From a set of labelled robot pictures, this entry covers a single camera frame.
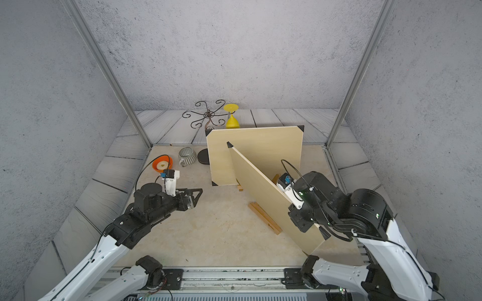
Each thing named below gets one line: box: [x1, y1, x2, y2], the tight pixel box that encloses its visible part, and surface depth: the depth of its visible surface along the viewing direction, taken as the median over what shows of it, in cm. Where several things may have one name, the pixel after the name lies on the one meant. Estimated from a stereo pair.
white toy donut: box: [156, 160, 169, 170], surface depth 109 cm
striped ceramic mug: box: [178, 146, 198, 168], surface depth 110 cm
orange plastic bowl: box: [151, 155, 174, 174], surface depth 109 cm
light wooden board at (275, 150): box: [205, 125, 305, 187], surface depth 89 cm
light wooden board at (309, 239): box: [226, 142, 326, 256], surface depth 59 cm
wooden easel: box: [248, 201, 283, 236], surface depth 86 cm
